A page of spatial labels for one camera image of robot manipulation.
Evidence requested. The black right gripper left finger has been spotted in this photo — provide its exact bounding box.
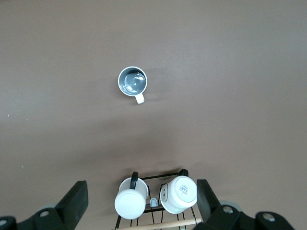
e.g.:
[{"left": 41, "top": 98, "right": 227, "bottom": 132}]
[{"left": 16, "top": 181, "right": 89, "bottom": 230}]

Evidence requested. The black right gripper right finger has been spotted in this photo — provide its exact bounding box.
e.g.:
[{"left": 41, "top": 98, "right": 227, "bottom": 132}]
[{"left": 194, "top": 179, "right": 259, "bottom": 230}]

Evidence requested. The grey metal cup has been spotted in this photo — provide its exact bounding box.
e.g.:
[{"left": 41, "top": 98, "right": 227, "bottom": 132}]
[{"left": 118, "top": 66, "right": 148, "bottom": 104}]

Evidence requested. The white mug with smiley face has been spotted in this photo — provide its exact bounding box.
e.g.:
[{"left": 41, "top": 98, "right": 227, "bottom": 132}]
[{"left": 159, "top": 169, "right": 198, "bottom": 215}]

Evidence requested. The plain white mug black handle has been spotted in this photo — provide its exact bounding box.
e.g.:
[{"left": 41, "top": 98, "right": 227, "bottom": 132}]
[{"left": 114, "top": 171, "right": 149, "bottom": 220}]

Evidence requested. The black wire mug rack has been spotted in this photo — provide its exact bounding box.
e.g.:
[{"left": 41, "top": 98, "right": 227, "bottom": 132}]
[{"left": 114, "top": 170, "right": 202, "bottom": 230}]

